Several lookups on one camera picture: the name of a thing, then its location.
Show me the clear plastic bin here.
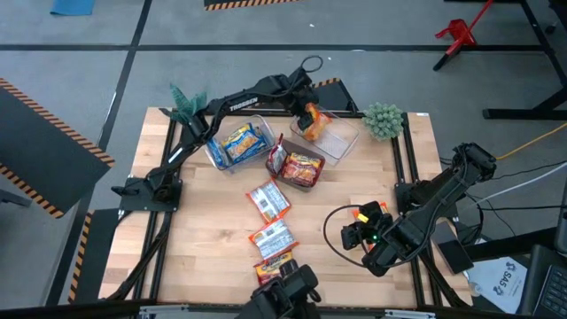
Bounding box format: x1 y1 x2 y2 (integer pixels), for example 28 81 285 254
204 113 276 173
290 108 361 167

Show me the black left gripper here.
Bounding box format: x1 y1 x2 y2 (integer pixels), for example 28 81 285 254
287 79 321 133

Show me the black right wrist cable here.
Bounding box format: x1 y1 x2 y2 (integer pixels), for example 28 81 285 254
322 204 371 269

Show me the black hazard-striped platform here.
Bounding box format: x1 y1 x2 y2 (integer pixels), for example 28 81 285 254
0 77 113 220

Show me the red metal stand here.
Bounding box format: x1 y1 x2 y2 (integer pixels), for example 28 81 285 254
432 0 495 72

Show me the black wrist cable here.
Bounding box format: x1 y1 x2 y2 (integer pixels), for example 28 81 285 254
322 204 371 269
299 54 324 75

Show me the black desk frame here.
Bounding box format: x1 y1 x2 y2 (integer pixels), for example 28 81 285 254
445 0 567 121

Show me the round pale green succulent plant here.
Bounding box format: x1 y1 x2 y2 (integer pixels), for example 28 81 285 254
361 102 405 142

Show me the yellow power cable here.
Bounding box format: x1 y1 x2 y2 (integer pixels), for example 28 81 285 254
494 122 567 161

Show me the black tablet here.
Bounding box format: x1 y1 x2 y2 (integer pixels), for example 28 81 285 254
431 220 476 276

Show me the black laptop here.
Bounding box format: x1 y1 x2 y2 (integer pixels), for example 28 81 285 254
515 243 567 319

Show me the black desk leg bar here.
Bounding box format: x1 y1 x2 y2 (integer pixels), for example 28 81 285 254
462 226 560 263

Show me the orange Maruchan ramen packet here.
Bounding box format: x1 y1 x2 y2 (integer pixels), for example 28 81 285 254
302 102 333 143
247 216 300 261
352 201 391 222

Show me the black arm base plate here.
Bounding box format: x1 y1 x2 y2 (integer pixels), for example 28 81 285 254
395 181 460 219
118 176 183 213

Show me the white printed paper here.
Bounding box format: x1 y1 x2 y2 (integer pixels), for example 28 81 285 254
466 255 531 315

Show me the black floor cable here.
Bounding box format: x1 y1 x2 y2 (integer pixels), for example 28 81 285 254
480 157 567 187
480 204 567 211

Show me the dark grey plastic bin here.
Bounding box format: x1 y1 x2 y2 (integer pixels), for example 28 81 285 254
264 137 328 192

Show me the spiky green plant white pot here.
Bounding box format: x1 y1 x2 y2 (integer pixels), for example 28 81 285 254
167 82 209 126

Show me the blue floor mat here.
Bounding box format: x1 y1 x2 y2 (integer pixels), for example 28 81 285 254
49 0 97 18

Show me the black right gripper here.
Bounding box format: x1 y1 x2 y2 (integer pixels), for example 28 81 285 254
339 199 395 252

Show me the silver metal bracket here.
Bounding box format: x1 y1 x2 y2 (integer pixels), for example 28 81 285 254
139 304 190 316
384 309 438 319

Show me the black bulky object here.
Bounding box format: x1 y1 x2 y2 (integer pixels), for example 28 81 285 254
237 260 323 319

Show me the black hazard-striped floor mat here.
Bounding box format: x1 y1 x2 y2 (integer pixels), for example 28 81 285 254
309 77 359 113
203 0 302 12
67 207 121 305

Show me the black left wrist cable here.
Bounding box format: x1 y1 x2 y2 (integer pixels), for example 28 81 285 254
299 54 324 75

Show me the white cable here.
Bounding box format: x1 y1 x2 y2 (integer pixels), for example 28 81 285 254
478 161 567 203

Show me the blue Maruchan ramen packet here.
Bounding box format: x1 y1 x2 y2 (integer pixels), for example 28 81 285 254
206 136 229 171
221 122 267 164
254 128 270 154

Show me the black aluminium extrusion frame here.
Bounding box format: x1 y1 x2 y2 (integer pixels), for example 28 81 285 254
0 107 567 319

